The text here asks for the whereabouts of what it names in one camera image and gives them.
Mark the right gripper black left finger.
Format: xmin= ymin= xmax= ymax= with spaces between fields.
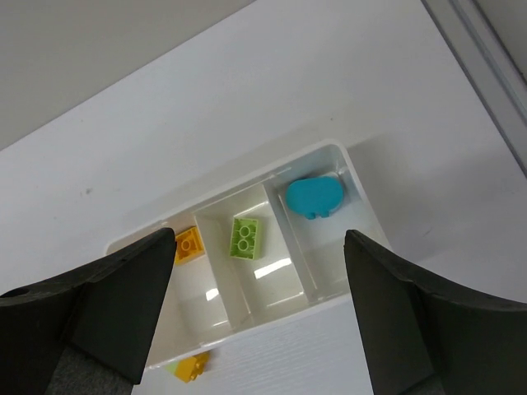
xmin=1 ymin=228 xmax=175 ymax=394

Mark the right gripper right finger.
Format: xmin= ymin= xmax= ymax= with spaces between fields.
xmin=343 ymin=230 xmax=526 ymax=394

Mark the yellow green lego stack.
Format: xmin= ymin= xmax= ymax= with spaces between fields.
xmin=165 ymin=351 xmax=211 ymax=383

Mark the orange lego brick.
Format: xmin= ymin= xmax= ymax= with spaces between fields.
xmin=175 ymin=226 xmax=205 ymax=266

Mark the green lego brick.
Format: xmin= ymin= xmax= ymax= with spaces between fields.
xmin=229 ymin=217 xmax=264 ymax=261

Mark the teal rounded lego piece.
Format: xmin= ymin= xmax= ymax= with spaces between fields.
xmin=285 ymin=176 xmax=344 ymax=220

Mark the white divided container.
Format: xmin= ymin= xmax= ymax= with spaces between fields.
xmin=105 ymin=139 xmax=392 ymax=371

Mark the aluminium rail right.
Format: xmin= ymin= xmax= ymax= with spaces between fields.
xmin=422 ymin=1 xmax=526 ymax=173

